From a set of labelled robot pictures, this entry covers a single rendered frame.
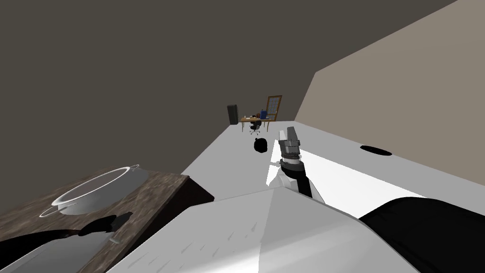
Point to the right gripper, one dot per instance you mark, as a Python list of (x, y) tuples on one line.
[(289, 147)]

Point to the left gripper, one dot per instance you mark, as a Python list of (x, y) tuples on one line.
[(104, 223)]

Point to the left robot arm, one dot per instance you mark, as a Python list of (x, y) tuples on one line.
[(41, 256)]

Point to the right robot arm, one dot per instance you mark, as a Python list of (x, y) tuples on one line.
[(303, 182)]

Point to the black round lump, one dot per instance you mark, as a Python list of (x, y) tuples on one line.
[(260, 145)]

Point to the wooden framed window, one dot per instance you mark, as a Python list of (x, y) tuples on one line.
[(274, 106)]

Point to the black office chair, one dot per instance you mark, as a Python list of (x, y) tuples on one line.
[(255, 126)]

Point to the wooden desk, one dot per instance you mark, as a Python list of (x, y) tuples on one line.
[(253, 119)]

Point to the black cabinet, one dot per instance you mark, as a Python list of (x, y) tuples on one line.
[(232, 114)]

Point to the dark brown wooden table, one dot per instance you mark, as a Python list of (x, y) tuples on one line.
[(155, 193)]

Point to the black oval mat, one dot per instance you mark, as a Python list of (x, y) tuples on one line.
[(376, 150)]

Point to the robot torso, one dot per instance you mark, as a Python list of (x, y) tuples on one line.
[(242, 235)]

